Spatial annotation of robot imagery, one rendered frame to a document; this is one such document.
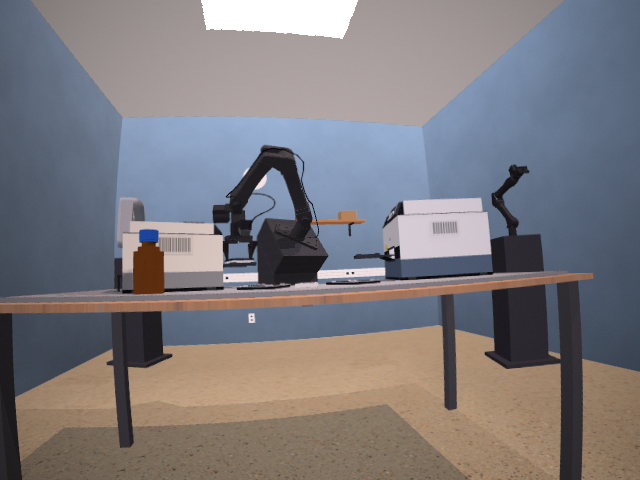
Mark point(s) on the brown bottle with blue cap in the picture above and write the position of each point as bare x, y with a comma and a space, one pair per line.
148, 266

